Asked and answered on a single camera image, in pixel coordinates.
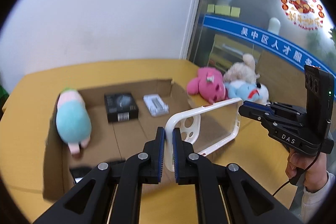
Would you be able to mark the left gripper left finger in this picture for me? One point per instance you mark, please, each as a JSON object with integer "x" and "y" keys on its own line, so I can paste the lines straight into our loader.
{"x": 111, "y": 193}

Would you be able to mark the black product box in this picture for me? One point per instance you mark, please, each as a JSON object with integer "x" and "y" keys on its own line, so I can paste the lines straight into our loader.
{"x": 120, "y": 107}

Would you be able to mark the person's right hand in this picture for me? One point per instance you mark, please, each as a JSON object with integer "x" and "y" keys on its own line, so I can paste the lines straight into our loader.
{"x": 315, "y": 177}

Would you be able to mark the teal white plush toy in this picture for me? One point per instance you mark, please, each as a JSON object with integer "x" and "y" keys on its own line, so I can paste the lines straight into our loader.
{"x": 72, "y": 121}

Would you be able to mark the yellow sticky notes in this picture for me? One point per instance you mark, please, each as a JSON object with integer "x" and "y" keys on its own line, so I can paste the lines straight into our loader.
{"x": 224, "y": 10}

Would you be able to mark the cream plush dog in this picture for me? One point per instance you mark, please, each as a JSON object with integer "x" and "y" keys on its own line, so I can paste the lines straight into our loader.
{"x": 245, "y": 71}

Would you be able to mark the round red window sticker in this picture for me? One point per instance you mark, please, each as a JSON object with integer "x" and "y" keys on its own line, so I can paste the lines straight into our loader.
{"x": 308, "y": 15}

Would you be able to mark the pink plush toy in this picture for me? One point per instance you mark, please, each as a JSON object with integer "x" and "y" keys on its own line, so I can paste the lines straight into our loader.
{"x": 208, "y": 84}

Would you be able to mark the brown cardboard box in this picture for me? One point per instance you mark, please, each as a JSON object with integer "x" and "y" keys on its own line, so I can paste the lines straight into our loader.
{"x": 109, "y": 141}

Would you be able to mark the white folding phone stand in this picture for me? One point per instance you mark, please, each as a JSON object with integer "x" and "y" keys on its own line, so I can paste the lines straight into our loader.
{"x": 155, "y": 105}

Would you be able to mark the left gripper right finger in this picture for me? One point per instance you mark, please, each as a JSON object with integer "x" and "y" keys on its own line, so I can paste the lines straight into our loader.
{"x": 225, "y": 194}

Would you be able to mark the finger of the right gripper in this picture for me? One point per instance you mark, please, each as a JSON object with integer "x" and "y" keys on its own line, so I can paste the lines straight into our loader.
{"x": 261, "y": 115}
{"x": 257, "y": 105}

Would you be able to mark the white clear phone case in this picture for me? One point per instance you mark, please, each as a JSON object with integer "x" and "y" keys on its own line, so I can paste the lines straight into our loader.
{"x": 208, "y": 128}

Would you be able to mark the white right sleeve forearm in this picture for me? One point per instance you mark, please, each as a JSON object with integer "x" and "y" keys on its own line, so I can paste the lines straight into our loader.
{"x": 311, "y": 202}

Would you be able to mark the light blue plush toy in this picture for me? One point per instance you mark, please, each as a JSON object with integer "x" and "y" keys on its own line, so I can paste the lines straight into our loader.
{"x": 243, "y": 90}

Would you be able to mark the blue window banner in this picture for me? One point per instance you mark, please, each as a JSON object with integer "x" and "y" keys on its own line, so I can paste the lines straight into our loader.
{"x": 268, "y": 41}

